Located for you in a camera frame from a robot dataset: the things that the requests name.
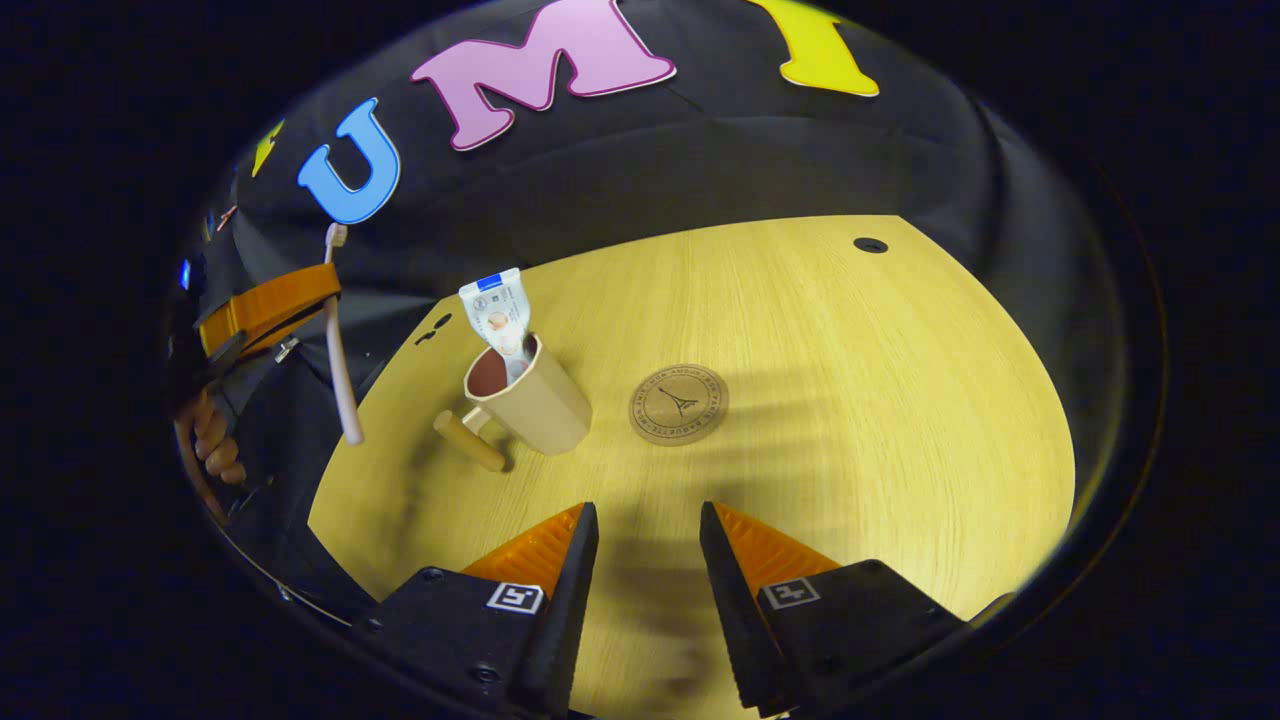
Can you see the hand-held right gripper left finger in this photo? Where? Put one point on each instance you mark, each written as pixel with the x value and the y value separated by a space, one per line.
pixel 560 620

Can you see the round cork coaster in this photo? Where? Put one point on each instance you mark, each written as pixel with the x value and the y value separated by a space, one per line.
pixel 679 404

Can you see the silver binder clip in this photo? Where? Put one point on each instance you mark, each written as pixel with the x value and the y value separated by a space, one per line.
pixel 287 350

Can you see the pale pink toothbrush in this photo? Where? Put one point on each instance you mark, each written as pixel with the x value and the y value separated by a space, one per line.
pixel 340 380

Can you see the wooden desktop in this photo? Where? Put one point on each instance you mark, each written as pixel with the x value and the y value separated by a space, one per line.
pixel 850 400

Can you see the copper binder clip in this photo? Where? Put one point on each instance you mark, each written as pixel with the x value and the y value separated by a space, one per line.
pixel 228 217

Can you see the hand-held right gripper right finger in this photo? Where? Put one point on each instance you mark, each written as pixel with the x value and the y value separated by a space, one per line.
pixel 735 620

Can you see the beige cup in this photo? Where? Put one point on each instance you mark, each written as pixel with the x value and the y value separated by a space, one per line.
pixel 535 405

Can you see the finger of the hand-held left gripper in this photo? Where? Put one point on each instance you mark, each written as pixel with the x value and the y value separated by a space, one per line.
pixel 265 305

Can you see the white toothpaste tube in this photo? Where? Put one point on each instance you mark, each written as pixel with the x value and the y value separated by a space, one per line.
pixel 498 305

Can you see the black backdrop cloth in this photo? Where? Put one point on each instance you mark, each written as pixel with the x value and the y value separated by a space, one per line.
pixel 650 160

